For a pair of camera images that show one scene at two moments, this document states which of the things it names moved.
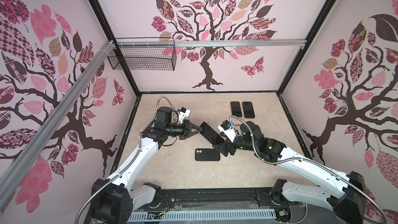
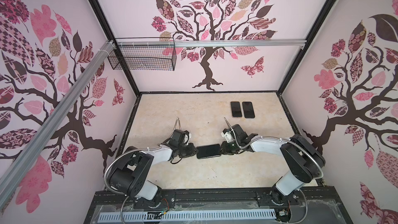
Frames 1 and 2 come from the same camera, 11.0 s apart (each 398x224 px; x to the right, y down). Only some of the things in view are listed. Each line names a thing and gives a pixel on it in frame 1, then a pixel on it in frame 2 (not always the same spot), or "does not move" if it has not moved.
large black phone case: x=248 y=110 does not move
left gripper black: x=187 y=132 -> x=192 y=152
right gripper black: x=224 y=149 does not move
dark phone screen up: x=248 y=110 does not move
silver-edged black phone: x=210 y=135 -> x=203 y=152
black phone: x=236 y=109 does not move
